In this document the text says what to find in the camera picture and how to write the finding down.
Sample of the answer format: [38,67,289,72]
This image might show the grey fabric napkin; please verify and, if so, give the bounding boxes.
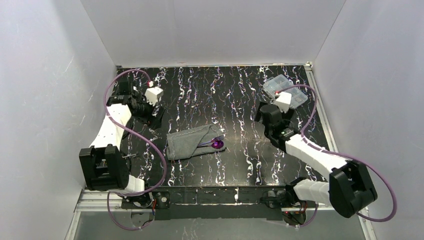
[166,124,226,161]

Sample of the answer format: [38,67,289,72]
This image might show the purple metal fork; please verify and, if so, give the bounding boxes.
[197,135,225,147]

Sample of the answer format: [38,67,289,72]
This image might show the purple metal spoon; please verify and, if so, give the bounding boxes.
[197,140,225,150]

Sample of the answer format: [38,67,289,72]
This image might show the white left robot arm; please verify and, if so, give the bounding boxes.
[78,77,164,196]

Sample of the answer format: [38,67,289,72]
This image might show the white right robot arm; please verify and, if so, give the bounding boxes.
[254,101,378,218]

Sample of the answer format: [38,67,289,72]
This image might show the clear plastic screw box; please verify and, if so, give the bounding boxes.
[262,74,308,112]

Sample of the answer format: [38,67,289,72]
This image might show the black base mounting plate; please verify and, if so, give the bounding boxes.
[121,186,316,226]

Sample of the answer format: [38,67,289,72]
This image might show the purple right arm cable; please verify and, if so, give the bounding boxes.
[274,83,398,229]

